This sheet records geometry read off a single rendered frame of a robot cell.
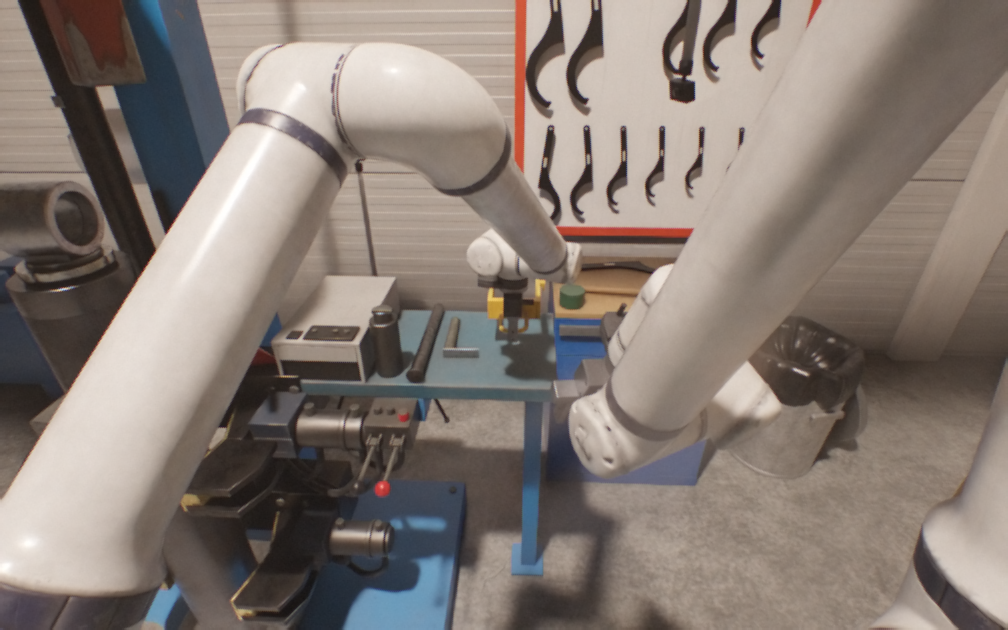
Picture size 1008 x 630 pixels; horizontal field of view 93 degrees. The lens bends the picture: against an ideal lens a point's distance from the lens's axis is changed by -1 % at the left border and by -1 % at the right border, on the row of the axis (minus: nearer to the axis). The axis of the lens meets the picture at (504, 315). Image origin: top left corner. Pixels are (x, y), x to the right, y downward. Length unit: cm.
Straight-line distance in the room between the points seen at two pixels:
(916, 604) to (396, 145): 60
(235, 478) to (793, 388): 209
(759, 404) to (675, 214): 255
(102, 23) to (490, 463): 216
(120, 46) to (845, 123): 122
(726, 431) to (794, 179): 35
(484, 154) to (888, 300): 358
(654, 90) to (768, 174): 260
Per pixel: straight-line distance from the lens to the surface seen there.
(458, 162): 55
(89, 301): 128
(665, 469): 254
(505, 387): 134
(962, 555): 50
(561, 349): 202
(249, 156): 54
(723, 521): 256
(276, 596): 170
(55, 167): 412
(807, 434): 267
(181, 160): 158
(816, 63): 31
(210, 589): 185
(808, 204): 32
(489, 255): 104
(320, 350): 138
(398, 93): 52
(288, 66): 61
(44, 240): 127
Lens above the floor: 189
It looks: 30 degrees down
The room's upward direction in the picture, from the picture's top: straight up
